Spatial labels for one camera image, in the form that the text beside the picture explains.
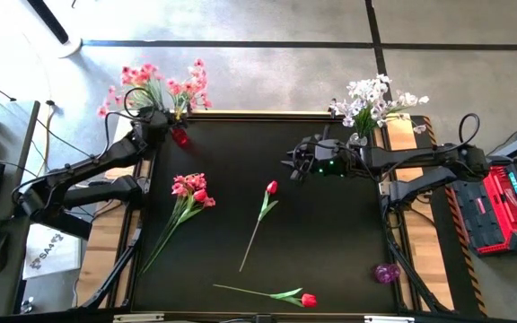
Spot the clear cut-glass vase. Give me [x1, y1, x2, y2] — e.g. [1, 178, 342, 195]
[346, 130, 370, 148]

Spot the red glass vase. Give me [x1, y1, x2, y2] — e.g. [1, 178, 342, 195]
[171, 127, 191, 148]

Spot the black pole white base stand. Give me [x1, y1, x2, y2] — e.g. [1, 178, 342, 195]
[24, 0, 83, 59]

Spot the purple glass vase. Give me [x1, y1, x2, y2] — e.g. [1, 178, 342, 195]
[372, 264, 402, 286]

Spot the grey desk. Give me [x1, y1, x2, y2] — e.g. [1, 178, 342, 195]
[0, 100, 41, 318]

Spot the black desk leg bar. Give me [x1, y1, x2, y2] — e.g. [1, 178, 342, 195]
[13, 196, 93, 241]

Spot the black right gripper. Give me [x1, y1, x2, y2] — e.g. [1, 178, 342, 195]
[285, 136, 363, 181]

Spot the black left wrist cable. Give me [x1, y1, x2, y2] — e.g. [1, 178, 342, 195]
[103, 86, 159, 158]

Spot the white printed paper sheet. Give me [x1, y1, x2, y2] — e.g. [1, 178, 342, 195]
[22, 223, 83, 281]

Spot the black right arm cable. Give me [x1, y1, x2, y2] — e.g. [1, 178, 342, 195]
[458, 112, 483, 145]

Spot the red black tool case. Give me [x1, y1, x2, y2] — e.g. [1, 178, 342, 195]
[448, 154, 517, 258]

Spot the white bracket plate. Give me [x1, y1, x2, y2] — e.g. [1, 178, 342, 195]
[112, 313, 166, 323]
[364, 315, 416, 323]

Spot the wooden table board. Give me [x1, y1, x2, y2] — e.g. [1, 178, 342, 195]
[75, 109, 455, 310]

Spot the yellow cable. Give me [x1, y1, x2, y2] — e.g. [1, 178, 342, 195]
[38, 102, 57, 174]

